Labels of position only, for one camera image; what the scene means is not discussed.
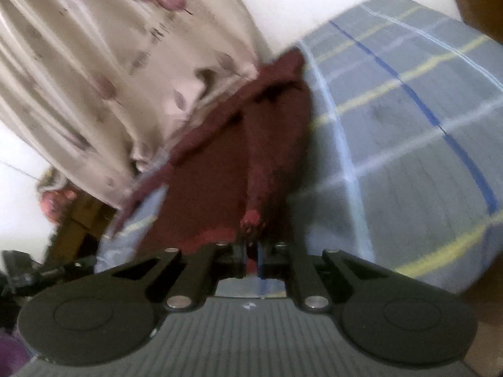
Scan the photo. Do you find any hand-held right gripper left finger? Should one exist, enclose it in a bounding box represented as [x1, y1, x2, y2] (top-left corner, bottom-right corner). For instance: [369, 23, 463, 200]
[111, 241, 248, 312]

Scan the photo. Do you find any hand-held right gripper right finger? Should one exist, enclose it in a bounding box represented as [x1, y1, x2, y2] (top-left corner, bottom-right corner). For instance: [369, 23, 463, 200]
[257, 241, 398, 312]

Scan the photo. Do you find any maroon knitted garment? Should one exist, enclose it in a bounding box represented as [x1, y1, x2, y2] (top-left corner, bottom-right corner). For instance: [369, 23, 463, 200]
[112, 47, 315, 258]

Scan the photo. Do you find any wooden furniture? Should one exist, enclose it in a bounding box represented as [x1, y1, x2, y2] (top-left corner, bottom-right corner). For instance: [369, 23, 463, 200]
[45, 194, 120, 265]

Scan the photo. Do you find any grey plaid bed sheet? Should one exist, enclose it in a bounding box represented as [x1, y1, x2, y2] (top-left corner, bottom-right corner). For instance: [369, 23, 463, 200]
[94, 0, 503, 295]

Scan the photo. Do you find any dark equipment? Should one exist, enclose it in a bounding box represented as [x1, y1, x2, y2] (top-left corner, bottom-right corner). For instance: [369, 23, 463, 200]
[0, 249, 99, 328]

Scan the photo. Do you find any beige floral blanket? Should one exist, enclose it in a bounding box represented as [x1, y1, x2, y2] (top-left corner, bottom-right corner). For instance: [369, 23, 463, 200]
[0, 0, 272, 224]

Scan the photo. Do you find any purple cloth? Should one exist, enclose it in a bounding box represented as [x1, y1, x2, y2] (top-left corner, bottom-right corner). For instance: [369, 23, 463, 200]
[0, 328, 30, 377]

